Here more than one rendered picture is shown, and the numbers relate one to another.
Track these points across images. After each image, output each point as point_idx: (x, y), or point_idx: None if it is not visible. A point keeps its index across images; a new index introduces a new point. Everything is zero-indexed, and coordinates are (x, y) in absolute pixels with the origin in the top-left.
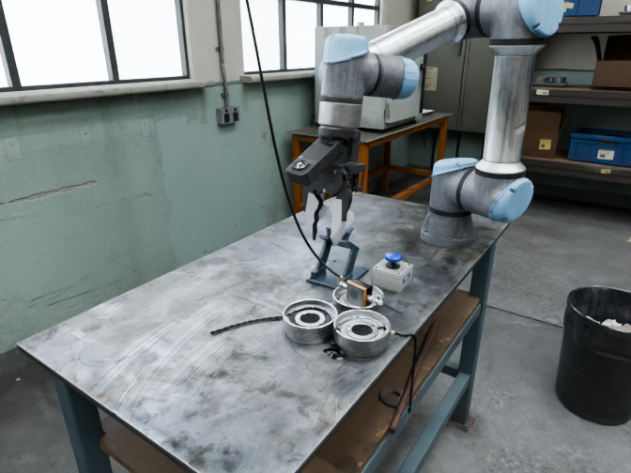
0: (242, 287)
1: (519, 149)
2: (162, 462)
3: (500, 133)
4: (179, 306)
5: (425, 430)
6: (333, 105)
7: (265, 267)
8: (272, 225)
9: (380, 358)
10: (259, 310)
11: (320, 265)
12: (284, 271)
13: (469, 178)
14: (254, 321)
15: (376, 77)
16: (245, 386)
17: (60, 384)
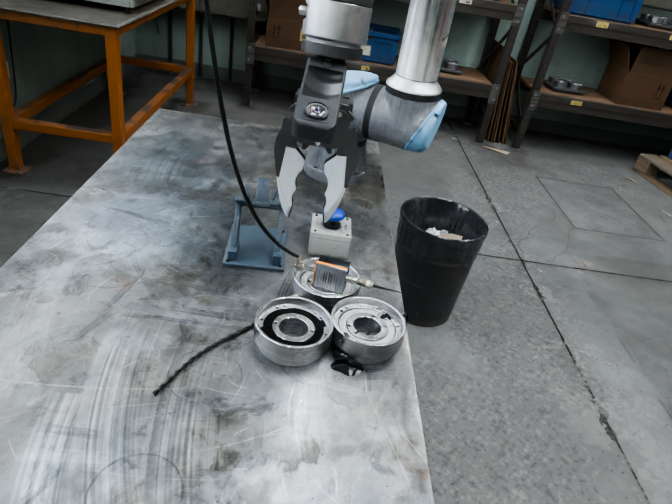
0: (135, 297)
1: (440, 65)
2: None
3: (426, 45)
4: (52, 360)
5: None
6: (346, 8)
7: (142, 255)
8: (92, 178)
9: (400, 356)
10: (195, 330)
11: (237, 238)
12: (177, 256)
13: (379, 100)
14: (206, 351)
15: None
16: (280, 462)
17: None
